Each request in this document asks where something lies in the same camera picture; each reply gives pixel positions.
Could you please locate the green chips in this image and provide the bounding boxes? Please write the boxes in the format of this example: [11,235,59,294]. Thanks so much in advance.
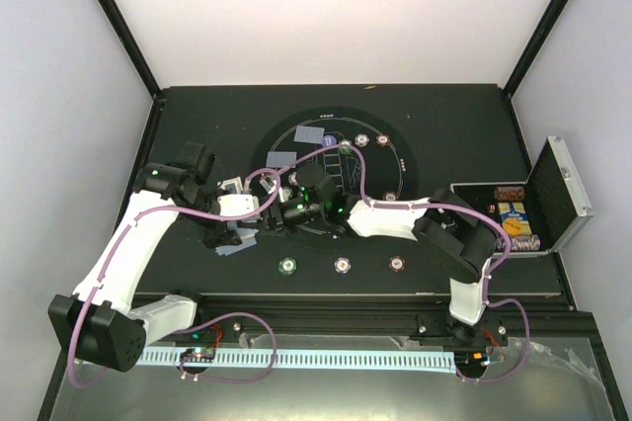
[341,139,352,153]

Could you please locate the dealt card player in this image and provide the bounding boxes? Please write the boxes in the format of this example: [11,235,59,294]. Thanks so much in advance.
[266,151,297,169]
[293,126,325,144]

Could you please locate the purple round button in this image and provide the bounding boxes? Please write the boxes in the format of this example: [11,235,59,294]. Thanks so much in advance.
[321,134,338,147]

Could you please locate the dealt card top player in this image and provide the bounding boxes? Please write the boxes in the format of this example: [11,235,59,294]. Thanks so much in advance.
[293,126,325,144]

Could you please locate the brown chips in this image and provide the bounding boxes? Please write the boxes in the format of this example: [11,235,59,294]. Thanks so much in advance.
[383,192,398,202]
[375,134,390,146]

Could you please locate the green chip stack source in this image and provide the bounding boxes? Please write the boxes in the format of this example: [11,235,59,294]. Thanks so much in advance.
[277,258,297,276]

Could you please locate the brown orange chip stack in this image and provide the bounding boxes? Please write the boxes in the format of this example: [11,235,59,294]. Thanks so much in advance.
[389,256,406,273]

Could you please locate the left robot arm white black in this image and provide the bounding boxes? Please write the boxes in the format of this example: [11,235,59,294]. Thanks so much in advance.
[48,142,259,372]

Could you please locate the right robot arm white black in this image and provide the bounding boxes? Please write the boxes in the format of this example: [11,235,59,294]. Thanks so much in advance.
[263,162,512,346]

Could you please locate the white card box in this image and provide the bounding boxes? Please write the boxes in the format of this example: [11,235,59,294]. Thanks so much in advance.
[218,177,243,194]

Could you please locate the round black poker mat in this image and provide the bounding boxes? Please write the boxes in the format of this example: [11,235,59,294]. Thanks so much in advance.
[247,105,419,260]

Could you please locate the left circuit board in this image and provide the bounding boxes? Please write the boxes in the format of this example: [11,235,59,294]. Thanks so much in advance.
[180,347,215,363]

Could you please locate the circuit board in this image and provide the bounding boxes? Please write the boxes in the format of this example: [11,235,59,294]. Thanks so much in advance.
[463,351,505,367]
[180,347,215,363]

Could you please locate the light blue slotted strip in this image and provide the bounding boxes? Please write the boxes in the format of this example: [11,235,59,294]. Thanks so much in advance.
[137,347,456,375]

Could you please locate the brown chip row in case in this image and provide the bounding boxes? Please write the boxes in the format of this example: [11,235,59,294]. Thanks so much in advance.
[495,186,526,202]

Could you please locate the boxed card deck in case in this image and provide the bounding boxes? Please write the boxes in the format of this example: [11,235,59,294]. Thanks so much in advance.
[498,202,532,236]

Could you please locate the purple chip row in case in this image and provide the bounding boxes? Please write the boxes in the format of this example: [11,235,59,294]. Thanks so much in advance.
[511,234,541,252]

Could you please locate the right circuit board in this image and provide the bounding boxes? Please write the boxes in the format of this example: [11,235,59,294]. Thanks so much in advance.
[463,351,505,367]

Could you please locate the aluminium poker case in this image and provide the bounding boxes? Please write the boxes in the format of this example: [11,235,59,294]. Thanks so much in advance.
[450,136,594,257]

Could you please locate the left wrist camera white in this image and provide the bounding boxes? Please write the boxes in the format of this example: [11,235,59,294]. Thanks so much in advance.
[217,194,259,217]

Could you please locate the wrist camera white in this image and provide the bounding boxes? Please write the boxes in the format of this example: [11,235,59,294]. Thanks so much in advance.
[259,175,277,195]
[217,194,259,217]

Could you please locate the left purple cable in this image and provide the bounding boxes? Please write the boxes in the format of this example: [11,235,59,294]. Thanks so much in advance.
[66,168,282,387]

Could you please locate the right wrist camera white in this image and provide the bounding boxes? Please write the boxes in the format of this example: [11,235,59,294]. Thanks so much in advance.
[259,175,277,195]

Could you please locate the black aluminium rail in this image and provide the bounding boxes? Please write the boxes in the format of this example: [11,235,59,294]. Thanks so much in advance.
[195,295,449,336]

